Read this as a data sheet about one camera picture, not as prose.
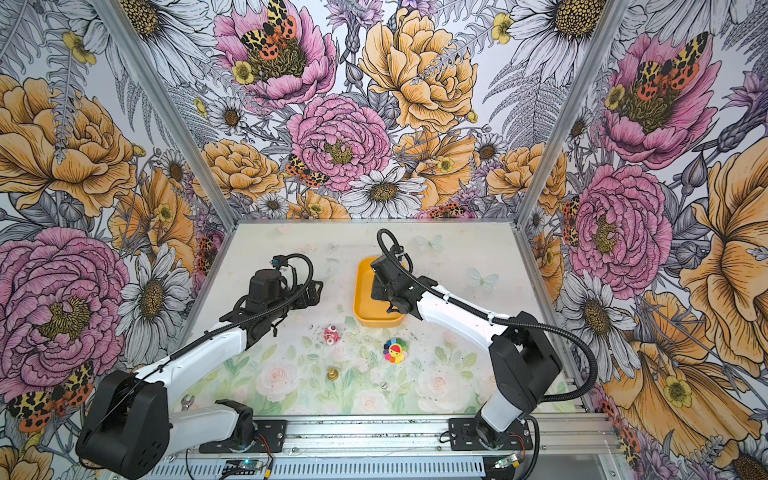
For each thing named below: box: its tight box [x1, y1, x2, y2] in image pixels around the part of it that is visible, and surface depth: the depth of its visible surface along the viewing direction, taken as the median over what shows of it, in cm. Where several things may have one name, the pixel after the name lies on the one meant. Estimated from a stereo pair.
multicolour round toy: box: [383, 338, 408, 364], surface depth 89 cm
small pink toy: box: [324, 325, 341, 346], surface depth 89 cm
